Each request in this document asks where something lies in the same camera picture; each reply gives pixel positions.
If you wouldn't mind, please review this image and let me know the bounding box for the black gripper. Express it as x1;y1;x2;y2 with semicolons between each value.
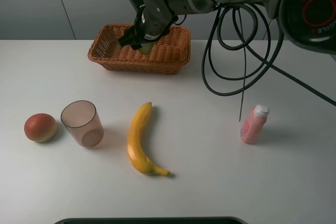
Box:
118;0;177;50

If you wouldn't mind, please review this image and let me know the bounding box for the halved avocado with pit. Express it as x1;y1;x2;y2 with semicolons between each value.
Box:
138;42;154;55

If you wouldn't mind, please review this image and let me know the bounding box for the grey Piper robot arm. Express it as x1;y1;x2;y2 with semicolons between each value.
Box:
118;0;335;55

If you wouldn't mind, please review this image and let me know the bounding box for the brown wicker basket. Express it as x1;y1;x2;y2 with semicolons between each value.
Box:
88;24;191;74

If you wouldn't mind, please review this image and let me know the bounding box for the translucent brown plastic cup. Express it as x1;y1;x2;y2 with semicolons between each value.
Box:
60;100;104;148

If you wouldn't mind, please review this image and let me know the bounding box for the yellow banana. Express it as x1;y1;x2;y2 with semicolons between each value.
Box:
127;102;171;176

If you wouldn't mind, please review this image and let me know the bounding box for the red yellow apple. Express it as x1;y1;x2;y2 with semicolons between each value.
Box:
24;113;58;143

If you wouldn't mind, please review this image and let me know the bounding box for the pink bottle white cap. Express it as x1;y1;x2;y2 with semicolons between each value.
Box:
239;105;269;144

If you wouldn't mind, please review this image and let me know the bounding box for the black tray edge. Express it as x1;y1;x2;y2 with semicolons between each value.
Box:
56;217;246;224

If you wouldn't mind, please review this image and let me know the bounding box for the thin black cable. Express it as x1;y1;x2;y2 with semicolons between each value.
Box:
237;5;247;122

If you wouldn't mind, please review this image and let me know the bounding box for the black looped cable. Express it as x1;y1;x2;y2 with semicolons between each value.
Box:
202;3;336;105

